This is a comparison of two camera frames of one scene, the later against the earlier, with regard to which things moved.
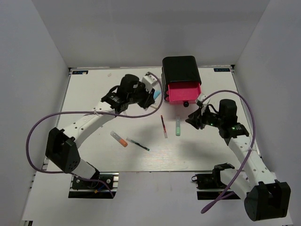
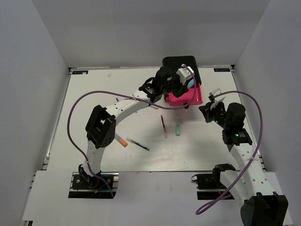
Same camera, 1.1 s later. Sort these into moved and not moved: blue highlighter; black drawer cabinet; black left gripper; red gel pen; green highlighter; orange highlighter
Moved: blue highlighter; black left gripper
Not moved: green highlighter; red gel pen; orange highlighter; black drawer cabinet
